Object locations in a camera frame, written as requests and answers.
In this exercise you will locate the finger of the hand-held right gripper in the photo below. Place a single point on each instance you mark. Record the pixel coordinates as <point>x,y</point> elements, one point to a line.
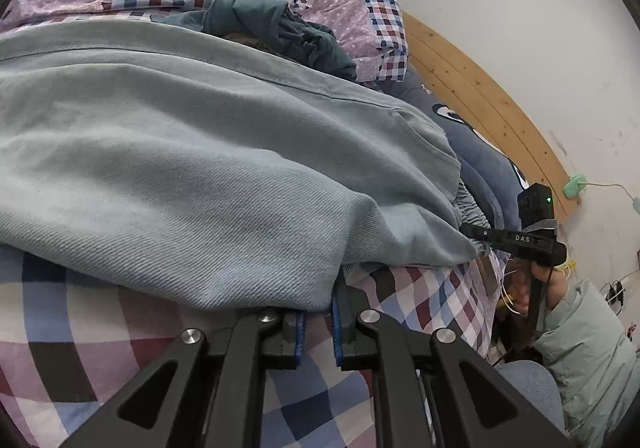
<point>475,231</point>

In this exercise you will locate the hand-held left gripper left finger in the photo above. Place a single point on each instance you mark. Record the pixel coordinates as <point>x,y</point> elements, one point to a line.
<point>300,343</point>

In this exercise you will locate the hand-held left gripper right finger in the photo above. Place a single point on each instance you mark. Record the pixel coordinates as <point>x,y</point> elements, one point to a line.
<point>337,338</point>

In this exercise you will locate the pale green twill garment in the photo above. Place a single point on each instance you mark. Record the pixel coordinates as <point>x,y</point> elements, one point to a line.
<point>200,153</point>

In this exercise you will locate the person's right hand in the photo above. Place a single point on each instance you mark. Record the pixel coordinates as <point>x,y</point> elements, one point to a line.
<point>520,288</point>

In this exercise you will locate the blue cartoon plush pillow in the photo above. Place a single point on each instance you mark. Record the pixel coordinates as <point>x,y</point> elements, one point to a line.
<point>480,153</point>

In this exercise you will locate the wooden headboard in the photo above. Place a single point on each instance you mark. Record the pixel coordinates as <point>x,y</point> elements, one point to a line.
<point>490,98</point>

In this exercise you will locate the person's leg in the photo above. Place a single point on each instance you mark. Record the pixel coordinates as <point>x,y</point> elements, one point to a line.
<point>530,388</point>

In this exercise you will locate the checkered purple dotted pillow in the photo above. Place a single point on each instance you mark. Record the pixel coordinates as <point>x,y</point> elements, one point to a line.
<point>350,13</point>

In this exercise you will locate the dark blue garment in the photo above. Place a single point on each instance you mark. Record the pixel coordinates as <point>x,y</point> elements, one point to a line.
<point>270,18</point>

